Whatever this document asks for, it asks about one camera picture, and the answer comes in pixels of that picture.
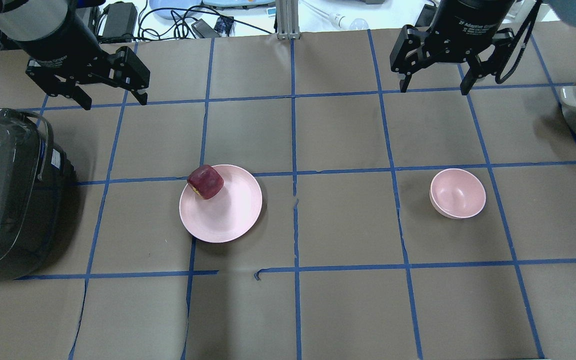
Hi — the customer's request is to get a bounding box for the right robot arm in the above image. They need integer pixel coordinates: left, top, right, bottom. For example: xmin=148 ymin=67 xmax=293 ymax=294
xmin=390 ymin=0 xmax=543 ymax=96

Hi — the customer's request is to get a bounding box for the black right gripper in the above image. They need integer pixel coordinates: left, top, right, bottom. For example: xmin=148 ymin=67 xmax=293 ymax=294
xmin=390 ymin=10 xmax=518 ymax=96

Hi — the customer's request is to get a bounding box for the light bulb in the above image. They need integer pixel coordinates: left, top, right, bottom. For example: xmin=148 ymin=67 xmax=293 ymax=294
xmin=327 ymin=13 xmax=370 ymax=31

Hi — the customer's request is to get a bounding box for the dark grey rice cooker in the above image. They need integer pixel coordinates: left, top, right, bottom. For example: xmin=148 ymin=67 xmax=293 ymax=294
xmin=0 ymin=108 xmax=74 ymax=281

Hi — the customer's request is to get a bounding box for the blue plate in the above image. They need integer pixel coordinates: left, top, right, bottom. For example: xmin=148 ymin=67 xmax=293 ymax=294
xmin=148 ymin=0 xmax=202 ymax=20

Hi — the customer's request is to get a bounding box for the aluminium frame post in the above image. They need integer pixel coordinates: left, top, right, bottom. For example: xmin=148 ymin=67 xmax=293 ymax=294
xmin=274 ymin=0 xmax=301 ymax=40

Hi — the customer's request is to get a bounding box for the black power adapter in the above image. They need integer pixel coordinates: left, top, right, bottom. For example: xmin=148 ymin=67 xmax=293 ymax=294
xmin=99 ymin=1 xmax=137 ymax=44

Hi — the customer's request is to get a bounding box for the red apple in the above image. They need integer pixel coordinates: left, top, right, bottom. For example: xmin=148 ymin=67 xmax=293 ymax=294
xmin=186 ymin=164 xmax=225 ymax=200

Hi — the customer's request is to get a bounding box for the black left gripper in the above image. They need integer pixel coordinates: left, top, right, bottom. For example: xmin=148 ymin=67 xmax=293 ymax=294
xmin=25 ymin=20 xmax=151 ymax=111

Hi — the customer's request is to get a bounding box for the pink bowl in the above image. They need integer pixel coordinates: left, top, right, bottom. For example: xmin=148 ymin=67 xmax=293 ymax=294
xmin=429 ymin=168 xmax=487 ymax=220

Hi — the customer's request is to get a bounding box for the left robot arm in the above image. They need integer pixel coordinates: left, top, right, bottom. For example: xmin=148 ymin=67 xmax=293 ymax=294
xmin=0 ymin=0 xmax=151 ymax=110

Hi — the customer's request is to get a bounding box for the pink plate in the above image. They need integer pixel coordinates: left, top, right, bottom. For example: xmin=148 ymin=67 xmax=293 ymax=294
xmin=178 ymin=164 xmax=263 ymax=244

